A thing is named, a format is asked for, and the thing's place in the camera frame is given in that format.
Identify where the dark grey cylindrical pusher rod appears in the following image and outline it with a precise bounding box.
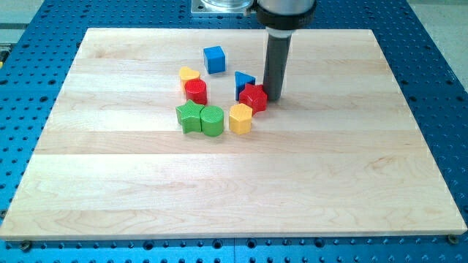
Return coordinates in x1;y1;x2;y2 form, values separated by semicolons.
263;35;291;102

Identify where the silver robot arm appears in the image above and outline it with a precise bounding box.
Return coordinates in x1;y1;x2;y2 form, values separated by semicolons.
245;0;317;102

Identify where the yellow hexagon block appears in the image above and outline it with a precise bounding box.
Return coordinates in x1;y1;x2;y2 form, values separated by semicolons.
229;103;253;134

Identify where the blue triangle block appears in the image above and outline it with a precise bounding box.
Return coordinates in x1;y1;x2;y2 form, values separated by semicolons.
235;72;256;101

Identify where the red star block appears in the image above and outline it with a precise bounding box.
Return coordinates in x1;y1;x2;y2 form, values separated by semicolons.
239;83;268;115

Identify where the blue cube block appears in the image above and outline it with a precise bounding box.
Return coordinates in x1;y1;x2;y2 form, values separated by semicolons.
203;46;226;75

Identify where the red cylinder block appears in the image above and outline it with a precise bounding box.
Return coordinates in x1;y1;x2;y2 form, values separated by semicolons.
184;79;208;104

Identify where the green cylinder block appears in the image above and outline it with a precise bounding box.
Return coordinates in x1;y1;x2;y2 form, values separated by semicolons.
200;105;224;137

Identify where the yellow heart block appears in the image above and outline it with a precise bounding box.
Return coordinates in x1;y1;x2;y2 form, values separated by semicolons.
178;66;200;92

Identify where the green star block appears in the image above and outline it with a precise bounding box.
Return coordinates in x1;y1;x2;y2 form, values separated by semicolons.
175;99;205;134

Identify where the light wooden board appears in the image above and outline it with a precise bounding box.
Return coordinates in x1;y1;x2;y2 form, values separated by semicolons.
1;28;467;240

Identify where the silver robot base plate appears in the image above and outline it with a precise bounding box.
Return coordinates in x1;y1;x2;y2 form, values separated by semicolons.
190;0;253;16

